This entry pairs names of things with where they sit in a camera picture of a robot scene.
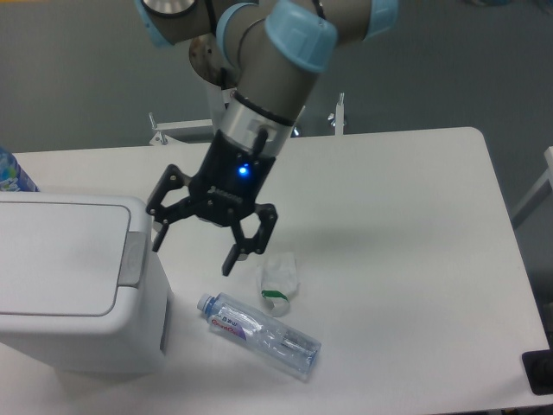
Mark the clear empty plastic bottle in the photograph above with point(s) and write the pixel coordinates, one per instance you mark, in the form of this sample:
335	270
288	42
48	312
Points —
286	347

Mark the white push-button trash can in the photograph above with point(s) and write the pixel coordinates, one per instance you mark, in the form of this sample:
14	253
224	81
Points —
82	289

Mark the blue labelled bottle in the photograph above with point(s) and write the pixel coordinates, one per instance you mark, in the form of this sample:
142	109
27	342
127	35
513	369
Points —
13	176

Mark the black clamp at table edge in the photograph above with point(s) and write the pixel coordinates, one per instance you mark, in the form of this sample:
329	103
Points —
538	368

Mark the white frame at right edge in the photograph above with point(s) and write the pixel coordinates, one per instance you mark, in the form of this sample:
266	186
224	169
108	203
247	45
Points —
540	190

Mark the crumpled white paper cup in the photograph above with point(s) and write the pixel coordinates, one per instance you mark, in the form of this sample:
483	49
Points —
278	283

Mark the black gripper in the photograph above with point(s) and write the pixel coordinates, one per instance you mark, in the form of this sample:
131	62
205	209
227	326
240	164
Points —
229	190

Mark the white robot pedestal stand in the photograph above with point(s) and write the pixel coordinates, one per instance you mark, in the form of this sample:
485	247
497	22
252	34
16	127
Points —
190	127

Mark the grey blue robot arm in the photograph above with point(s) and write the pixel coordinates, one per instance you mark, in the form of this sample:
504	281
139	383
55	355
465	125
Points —
279	48

